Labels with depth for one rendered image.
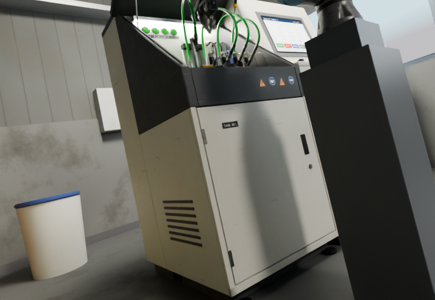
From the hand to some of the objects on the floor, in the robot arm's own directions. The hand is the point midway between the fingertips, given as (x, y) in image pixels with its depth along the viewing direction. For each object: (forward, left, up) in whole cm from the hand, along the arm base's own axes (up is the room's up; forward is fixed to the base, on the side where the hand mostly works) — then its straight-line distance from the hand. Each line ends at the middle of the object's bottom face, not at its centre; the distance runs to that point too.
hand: (208, 32), depth 157 cm
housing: (+46, -39, -123) cm, 137 cm away
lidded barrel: (+162, +58, -123) cm, 212 cm away
